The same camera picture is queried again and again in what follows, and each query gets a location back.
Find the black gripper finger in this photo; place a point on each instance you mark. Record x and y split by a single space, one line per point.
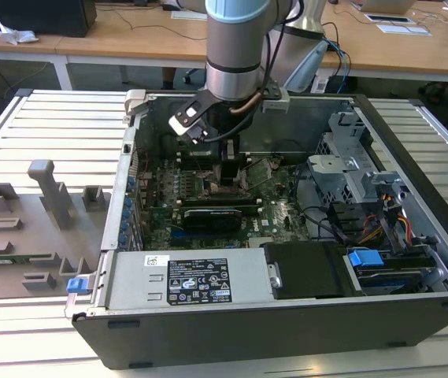
230 173

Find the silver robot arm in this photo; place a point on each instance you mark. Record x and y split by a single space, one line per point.
231 51

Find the CPU socket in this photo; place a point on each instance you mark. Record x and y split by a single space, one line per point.
208 189

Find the black RAM slots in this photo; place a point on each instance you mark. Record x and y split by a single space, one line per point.
192 158
215 201

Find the silver coin battery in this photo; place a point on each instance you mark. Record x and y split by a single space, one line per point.
275 163

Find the black graphics card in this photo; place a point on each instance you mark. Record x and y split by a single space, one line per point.
212 221

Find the black chair caster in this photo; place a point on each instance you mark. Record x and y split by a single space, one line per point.
192 75

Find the green motherboard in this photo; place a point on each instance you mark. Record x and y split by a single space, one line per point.
282 197

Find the grey plastic latch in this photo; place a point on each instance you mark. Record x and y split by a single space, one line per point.
135 98

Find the pale blue teach pendant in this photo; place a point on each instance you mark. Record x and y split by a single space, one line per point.
306 67

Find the silver drive cage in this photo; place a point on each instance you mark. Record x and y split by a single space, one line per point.
334 173

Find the white power adapter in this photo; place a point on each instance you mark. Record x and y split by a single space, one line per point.
320 84

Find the light wooden desk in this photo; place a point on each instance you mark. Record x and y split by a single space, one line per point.
129 43

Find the black plastic shroud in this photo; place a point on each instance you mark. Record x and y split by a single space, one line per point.
306 271

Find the grey power supply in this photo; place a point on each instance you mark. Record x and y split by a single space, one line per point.
129 279

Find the blue disk carrier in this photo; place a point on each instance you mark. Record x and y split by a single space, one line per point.
365 260

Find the black PC case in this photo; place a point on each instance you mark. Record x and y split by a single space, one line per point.
247 338

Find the blue plastic latch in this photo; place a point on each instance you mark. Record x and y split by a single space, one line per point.
76 285

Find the black disk drive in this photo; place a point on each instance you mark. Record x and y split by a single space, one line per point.
397 281

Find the silver laptop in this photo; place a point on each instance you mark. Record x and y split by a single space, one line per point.
385 4

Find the white paper sheet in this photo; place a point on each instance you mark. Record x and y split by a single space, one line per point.
404 29

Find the grey parts rack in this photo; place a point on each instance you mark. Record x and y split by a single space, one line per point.
30 240

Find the black computer tower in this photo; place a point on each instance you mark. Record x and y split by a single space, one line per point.
30 15

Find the crumpled white paper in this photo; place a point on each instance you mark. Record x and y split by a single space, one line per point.
15 36

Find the green RAM stick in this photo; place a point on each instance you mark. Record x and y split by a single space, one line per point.
11 259

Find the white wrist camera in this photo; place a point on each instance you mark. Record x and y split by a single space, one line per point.
182 122

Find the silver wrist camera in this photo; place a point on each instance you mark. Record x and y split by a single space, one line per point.
276 103

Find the silver metal bracket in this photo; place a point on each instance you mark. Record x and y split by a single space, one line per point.
381 181

